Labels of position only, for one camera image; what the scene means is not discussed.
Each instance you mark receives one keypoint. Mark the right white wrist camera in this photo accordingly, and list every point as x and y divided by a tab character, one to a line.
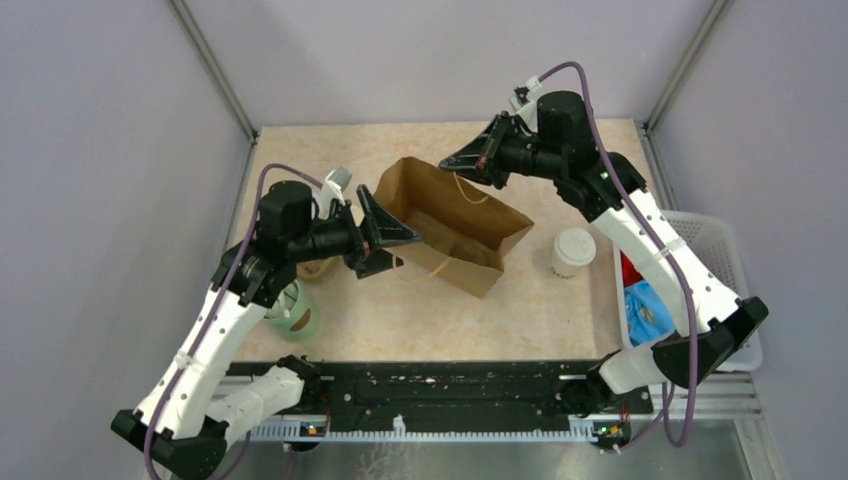
523	103

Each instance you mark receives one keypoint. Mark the white plastic cup lid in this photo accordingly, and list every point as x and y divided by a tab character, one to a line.
574	247

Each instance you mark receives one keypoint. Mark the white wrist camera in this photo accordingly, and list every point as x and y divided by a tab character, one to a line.
332	188
523	103

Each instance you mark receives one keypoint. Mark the blue snack packet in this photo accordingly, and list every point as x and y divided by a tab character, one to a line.
647	316

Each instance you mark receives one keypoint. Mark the red snack packet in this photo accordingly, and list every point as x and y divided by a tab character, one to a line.
630	275

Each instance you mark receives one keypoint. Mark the brown paper bag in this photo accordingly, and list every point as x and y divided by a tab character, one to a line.
465	233

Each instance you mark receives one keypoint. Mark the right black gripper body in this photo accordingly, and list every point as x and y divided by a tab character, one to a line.
526	152

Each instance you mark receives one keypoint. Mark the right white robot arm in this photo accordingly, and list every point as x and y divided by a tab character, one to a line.
712	322

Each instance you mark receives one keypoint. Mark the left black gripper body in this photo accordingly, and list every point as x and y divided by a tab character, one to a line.
331	237

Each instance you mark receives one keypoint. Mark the stack of cardboard cup carriers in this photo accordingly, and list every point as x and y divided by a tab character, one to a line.
316	270

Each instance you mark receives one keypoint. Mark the white paper coffee cup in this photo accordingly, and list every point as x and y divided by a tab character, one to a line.
565	268

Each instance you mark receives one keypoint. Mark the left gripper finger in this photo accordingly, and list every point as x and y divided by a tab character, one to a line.
376	262
380	229

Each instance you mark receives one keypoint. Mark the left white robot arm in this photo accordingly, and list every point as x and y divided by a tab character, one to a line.
181	426

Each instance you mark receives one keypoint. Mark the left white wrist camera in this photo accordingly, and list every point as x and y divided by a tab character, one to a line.
332	188

